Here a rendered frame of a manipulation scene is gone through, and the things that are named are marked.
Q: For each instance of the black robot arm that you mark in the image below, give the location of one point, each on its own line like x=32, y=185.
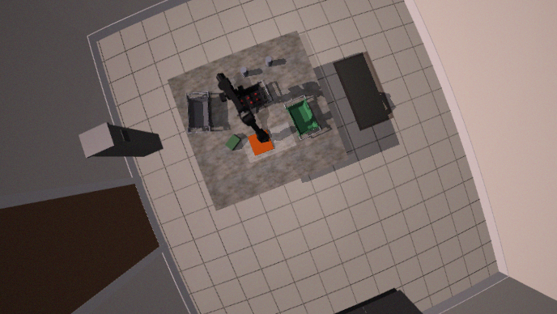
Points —
x=248, y=119

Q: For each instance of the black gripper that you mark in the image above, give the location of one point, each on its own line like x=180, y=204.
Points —
x=241, y=91

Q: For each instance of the small green block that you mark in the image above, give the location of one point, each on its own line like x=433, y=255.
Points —
x=232, y=142

